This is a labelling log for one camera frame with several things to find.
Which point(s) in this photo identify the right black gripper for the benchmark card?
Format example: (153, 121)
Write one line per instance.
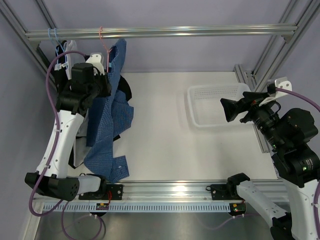
(232, 108)

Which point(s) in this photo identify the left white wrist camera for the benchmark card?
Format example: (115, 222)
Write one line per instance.
(97, 60)

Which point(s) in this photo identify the white plastic basket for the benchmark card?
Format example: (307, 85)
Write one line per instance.
(205, 108)

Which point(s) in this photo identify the left aluminium frame post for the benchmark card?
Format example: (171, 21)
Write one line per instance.
(33, 49)

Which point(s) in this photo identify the blue wire hanger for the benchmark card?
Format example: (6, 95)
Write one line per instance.
(58, 47)

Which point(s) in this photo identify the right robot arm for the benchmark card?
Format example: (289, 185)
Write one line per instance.
(297, 165)

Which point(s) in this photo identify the right aluminium frame post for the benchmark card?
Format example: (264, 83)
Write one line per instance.
(277, 50)

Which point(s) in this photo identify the pink wire hanger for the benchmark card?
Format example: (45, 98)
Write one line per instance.
(106, 49)

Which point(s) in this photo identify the blue plaid shirt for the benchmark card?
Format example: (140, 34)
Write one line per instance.
(108, 118)

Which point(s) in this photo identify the white slotted cable duct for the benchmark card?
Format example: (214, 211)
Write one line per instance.
(145, 207)

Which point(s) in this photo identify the aluminium hanging rail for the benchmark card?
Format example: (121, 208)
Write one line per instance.
(279, 29)

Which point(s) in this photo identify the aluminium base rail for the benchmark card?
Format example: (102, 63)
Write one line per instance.
(161, 191)

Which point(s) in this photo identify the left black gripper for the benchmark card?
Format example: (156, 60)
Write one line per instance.
(107, 90)

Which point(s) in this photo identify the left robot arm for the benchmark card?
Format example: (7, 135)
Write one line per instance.
(51, 176)

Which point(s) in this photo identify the aluminium frame post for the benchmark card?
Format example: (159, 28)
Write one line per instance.
(277, 50)
(33, 49)

